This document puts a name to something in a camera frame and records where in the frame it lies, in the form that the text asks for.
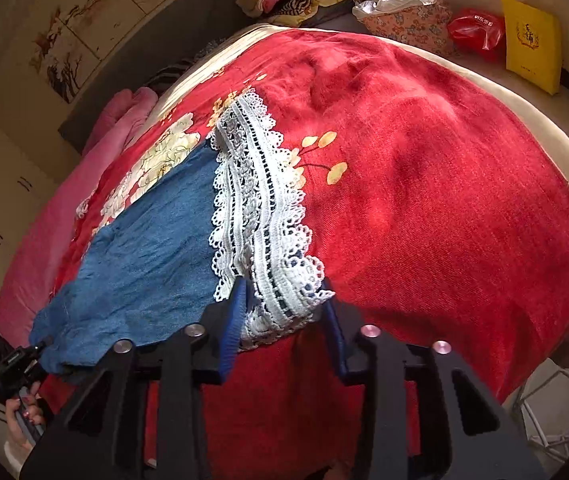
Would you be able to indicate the tree painting wall panel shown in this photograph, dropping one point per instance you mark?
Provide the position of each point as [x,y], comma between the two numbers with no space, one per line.
[79,35]

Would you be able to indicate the grey headboard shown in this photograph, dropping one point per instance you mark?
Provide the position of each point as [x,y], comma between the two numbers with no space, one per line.
[129,75]

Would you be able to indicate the striped pillow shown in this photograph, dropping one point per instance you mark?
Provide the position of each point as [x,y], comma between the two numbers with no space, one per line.
[169,75]

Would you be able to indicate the blue denim jeans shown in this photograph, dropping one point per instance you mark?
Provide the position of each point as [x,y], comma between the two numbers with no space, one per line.
[154,240]

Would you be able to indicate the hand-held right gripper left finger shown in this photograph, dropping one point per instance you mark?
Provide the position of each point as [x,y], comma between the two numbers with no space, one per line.
[232,332]

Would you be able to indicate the red plastic bag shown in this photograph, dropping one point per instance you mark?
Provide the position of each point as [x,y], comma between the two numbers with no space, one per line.
[479,32]

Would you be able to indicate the red floral blanket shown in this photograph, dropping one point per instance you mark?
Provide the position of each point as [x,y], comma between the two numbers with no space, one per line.
[439,210]

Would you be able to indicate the pink quilt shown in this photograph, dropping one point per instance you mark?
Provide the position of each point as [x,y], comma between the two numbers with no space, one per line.
[54,230]

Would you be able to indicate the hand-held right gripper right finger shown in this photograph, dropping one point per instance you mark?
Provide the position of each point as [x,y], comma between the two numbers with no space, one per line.
[337,342]

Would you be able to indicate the floral fabric box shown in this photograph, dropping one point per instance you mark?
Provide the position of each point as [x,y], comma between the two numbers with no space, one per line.
[414,27]

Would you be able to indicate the yellow paper bag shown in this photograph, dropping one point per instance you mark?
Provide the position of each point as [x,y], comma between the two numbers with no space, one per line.
[531,45]

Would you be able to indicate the white plastic bag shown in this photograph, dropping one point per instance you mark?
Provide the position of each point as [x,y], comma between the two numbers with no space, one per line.
[399,0]

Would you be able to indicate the person's left hand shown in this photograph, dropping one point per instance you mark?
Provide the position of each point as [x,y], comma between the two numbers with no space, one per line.
[22,417]

